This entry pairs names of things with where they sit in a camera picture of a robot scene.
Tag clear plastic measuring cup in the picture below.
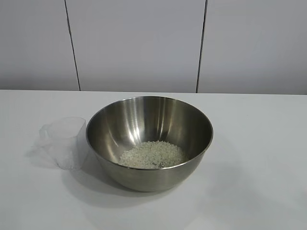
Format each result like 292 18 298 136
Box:
30 116 88 172

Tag white rice grains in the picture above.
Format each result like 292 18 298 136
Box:
118 141 189 168

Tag stainless steel mixing bowl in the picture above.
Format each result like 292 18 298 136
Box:
85 96 214 193

